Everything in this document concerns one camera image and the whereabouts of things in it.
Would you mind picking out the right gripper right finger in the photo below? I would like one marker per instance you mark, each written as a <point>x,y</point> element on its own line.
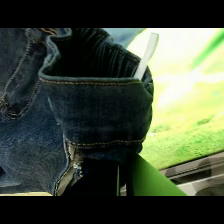
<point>146,181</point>

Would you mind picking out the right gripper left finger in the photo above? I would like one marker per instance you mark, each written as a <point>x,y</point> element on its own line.
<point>103,180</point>

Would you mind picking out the blue jeans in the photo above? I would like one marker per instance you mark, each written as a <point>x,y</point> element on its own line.
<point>100,110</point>

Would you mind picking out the silver frame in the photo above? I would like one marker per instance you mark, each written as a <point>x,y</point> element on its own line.
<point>203,181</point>

